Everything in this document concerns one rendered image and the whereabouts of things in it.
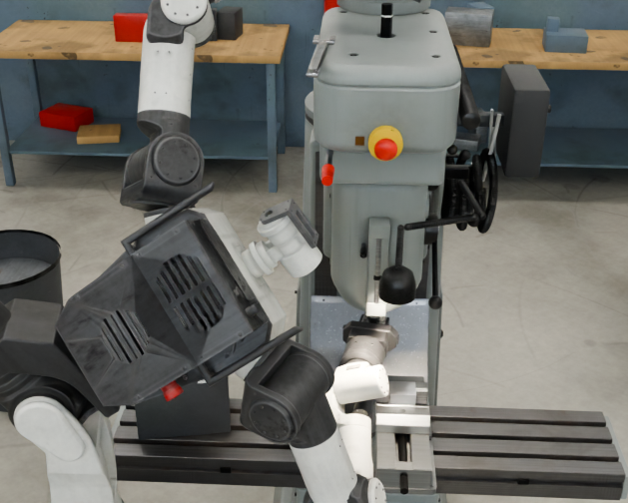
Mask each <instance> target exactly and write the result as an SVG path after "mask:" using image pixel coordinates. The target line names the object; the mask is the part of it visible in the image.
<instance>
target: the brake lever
mask: <svg viewBox="0 0 628 503"><path fill-rule="evenodd" d="M332 155H333V150H330V149H328V150H327V151H326V160H325V165H324V166H323V167H322V168H321V182H322V183H323V184H324V185H325V186H330V185H331V184H332V181H333V175H334V166H333V165H332Z"/></svg>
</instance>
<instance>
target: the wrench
mask: <svg viewBox="0 0 628 503"><path fill-rule="evenodd" d="M334 42H335V36H330V37H329V40H320V35H314V40H313V44H317V45H316V47H315V50H314V54H313V57H312V60H311V63H310V65H309V68H308V71H307V73H306V76H307V77H308V78H317V77H318V74H319V71H320V68H321V65H322V62H323V59H324V56H325V53H326V50H327V47H328V45H333V44H334Z"/></svg>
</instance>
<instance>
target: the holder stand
mask: <svg viewBox="0 0 628 503"><path fill-rule="evenodd" d="M182 388H183V390H184V392H183V393H182V394H180V395H179V396H177V397H176V398H174V399H172V400H171V401H168V402H167V401H166V399H165V397H164V395H160V396H157V397H154V398H152V399H149V400H147V401H145V402H141V403H138V404H135V411H136V420H137V429H138V438H139V439H140V440H142V439H154V438H166V437H177V436H189V435H201V434H213V433H225V432H231V417H230V397H229V378H228V377H226V378H224V379H222V380H221V381H219V382H217V383H216V384H214V385H213V386H211V387H209V386H208V384H207V382H206V381H205V379H204V380H201V381H198V382H195V383H193V384H190V385H187V386H184V387H182Z"/></svg>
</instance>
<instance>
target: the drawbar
mask: <svg viewBox="0 0 628 503"><path fill-rule="evenodd" d="M392 9H393V4H392V3H382V4H381V15H383V16H391V15H392ZM391 30H392V17H381V24H380V38H391Z"/></svg>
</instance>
